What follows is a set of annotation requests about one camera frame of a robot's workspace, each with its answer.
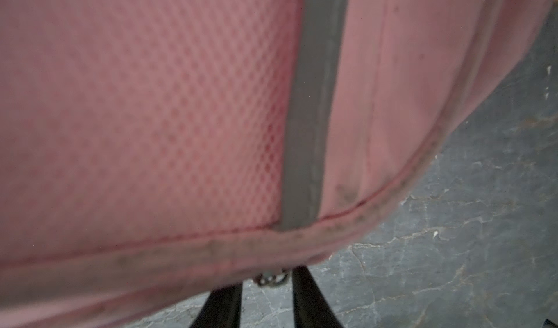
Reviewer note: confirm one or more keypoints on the pink school backpack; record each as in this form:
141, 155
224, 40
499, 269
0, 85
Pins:
153, 150

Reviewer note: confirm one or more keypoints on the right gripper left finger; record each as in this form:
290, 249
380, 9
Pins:
222, 309

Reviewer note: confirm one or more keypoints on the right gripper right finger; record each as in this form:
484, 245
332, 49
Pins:
310, 308

